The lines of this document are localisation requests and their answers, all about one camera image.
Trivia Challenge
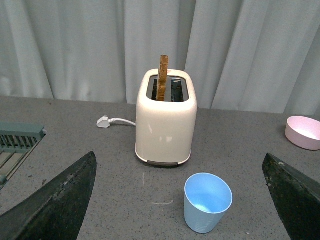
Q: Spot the brown toast slice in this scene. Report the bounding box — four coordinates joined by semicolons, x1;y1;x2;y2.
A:
156;55;169;102

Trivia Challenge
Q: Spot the pink plastic bowl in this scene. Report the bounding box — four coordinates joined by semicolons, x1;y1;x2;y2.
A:
285;116;320;151

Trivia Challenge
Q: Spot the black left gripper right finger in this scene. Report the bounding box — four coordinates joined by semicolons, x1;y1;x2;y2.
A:
262;153;320;240

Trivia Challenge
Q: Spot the light blue plastic cup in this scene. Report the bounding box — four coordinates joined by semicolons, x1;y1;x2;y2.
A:
184;172;233;234

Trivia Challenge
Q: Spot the white toaster plug and cable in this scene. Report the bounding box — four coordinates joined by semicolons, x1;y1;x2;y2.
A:
96;115;137;129

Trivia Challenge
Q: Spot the cream two-slot toaster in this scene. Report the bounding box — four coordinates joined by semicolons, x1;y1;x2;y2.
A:
135;69;197;166

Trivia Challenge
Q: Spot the green dish rack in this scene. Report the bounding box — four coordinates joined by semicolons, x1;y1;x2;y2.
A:
0;121;46;189

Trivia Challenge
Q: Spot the grey-white curtain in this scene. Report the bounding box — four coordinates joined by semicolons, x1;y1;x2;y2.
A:
0;0;320;116

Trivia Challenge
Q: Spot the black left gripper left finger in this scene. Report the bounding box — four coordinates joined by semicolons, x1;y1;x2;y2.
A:
0;151;97;240

